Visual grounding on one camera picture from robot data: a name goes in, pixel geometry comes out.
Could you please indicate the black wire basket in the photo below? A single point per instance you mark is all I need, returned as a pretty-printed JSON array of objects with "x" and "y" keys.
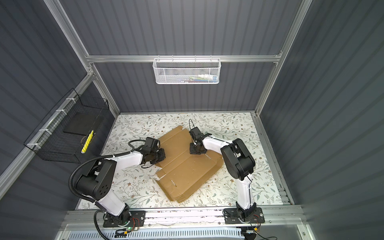
[{"x": 67, "y": 135}]

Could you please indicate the black foam pad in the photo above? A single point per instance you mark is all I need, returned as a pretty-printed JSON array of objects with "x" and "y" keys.
[{"x": 81, "y": 124}]

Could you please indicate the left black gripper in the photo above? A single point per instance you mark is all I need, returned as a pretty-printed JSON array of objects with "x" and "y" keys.
[{"x": 162, "y": 155}]

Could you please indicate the markers in white basket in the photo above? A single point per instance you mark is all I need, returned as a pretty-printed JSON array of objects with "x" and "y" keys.
[{"x": 205, "y": 78}]

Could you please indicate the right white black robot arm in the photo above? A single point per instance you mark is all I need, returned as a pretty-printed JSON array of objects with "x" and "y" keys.
[{"x": 239, "y": 163}]

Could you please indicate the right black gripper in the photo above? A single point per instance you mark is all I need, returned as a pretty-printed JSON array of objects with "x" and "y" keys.
[{"x": 192, "y": 151}]

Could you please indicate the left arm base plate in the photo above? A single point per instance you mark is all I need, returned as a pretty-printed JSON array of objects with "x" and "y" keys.
[{"x": 127, "y": 219}]

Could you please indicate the yellow green striped tool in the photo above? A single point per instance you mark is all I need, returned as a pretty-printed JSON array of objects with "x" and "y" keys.
[{"x": 88, "y": 141}]

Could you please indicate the white perforated cable tray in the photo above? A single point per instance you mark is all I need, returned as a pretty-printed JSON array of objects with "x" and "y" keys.
[{"x": 179, "y": 234}]

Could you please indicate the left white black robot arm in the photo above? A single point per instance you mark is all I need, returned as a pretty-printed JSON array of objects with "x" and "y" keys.
[{"x": 92, "y": 180}]

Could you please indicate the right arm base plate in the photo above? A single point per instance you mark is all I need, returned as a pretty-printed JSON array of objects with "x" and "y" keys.
[{"x": 234, "y": 216}]

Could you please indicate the brown cardboard box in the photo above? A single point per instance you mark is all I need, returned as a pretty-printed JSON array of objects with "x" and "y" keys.
[{"x": 182, "y": 173}]

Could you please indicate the white wire mesh basket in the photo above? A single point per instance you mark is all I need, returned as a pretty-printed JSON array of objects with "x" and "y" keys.
[{"x": 167, "y": 72}]

